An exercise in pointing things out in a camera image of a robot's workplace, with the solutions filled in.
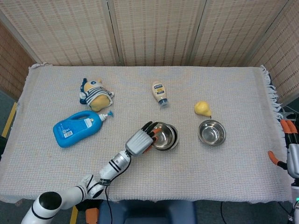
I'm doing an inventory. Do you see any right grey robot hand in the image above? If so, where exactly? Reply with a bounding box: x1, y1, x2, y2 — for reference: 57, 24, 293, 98
268, 119, 299, 178

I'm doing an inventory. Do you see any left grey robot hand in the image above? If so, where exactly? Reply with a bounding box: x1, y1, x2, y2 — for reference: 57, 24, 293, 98
125, 121, 163, 156

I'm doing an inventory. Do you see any stainless steel bowl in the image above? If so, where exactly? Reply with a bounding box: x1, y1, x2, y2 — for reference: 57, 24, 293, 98
198, 119, 227, 147
154, 123, 180, 152
151, 121, 176, 150

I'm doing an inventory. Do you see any beige woven tablecloth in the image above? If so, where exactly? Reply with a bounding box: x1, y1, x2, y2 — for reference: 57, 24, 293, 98
0, 62, 295, 204

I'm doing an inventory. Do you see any mayonnaise squeeze bottle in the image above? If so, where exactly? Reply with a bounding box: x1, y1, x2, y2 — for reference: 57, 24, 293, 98
151, 80, 169, 109

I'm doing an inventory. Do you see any yellow striped plush toy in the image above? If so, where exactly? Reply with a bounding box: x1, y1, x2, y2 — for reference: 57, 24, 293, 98
78, 77, 115, 112

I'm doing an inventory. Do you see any blue detergent pump bottle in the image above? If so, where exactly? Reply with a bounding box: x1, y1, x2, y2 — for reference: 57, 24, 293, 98
52, 110, 114, 148

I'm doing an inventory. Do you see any blue padded seat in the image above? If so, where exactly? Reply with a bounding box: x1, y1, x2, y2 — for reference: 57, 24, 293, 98
97, 200, 197, 224

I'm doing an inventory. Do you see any yellow lemon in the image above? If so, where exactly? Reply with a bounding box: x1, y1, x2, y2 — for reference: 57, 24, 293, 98
194, 100, 212, 117

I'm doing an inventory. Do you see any orange block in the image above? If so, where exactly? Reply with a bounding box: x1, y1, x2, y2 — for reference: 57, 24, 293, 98
85, 208, 99, 224

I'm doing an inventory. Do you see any woven folding screen panel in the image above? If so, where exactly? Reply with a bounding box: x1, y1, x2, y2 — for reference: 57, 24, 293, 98
193, 0, 292, 68
0, 21, 36, 100
112, 0, 206, 67
0, 0, 117, 66
247, 0, 299, 105

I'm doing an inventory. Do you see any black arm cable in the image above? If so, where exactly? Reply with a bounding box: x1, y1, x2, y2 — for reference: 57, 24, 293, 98
100, 178, 114, 224

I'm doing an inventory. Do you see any thin black floor cable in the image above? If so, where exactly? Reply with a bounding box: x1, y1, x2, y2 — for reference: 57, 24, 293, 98
220, 201, 229, 224

